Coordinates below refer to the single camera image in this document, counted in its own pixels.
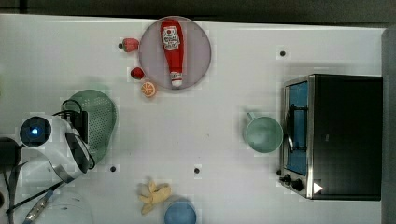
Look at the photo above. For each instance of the mint green mug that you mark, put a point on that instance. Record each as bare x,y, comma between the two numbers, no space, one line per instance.
263,134

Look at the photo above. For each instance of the large toy strawberry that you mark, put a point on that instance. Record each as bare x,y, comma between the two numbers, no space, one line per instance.
129,44

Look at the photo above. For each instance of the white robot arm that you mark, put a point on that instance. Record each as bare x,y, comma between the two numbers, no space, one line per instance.
47,154

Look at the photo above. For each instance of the blue cup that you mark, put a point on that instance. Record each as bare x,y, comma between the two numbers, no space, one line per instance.
180,213

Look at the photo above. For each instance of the mint green strainer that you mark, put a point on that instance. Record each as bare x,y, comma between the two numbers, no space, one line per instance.
102,115

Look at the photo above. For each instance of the small toy strawberry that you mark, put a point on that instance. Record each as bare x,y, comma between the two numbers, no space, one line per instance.
137,73

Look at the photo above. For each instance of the grey round plate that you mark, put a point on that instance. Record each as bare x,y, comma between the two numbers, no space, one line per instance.
196,59

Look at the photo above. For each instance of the black toaster oven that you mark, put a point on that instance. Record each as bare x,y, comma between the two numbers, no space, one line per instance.
333,130

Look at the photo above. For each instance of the toy orange half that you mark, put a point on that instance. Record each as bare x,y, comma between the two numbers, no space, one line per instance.
148,89

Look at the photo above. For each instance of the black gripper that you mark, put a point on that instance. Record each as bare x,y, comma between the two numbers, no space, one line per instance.
79,121

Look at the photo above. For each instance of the red ketchup bottle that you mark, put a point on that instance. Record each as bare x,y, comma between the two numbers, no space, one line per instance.
173,47

